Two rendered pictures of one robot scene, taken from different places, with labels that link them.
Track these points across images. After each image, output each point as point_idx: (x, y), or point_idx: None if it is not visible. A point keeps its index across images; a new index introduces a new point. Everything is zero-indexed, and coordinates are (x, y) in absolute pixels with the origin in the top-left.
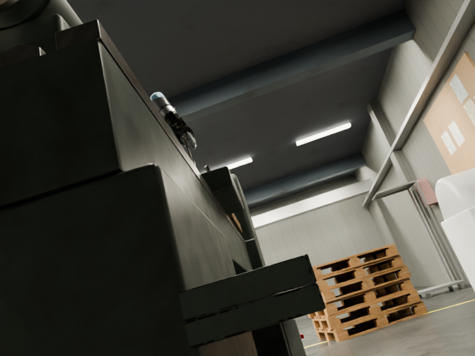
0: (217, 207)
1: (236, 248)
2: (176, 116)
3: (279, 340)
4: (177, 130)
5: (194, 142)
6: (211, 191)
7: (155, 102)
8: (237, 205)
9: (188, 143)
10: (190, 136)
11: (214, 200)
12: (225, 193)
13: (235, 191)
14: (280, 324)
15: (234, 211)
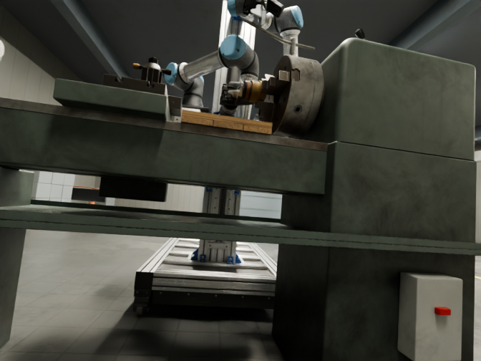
0: (78, 119)
1: (161, 158)
2: None
3: (323, 284)
4: (247, 8)
5: (261, 16)
6: (61, 106)
7: None
8: (134, 111)
9: (259, 20)
10: (253, 11)
11: (64, 115)
12: (79, 104)
13: (79, 102)
14: (328, 266)
15: (157, 117)
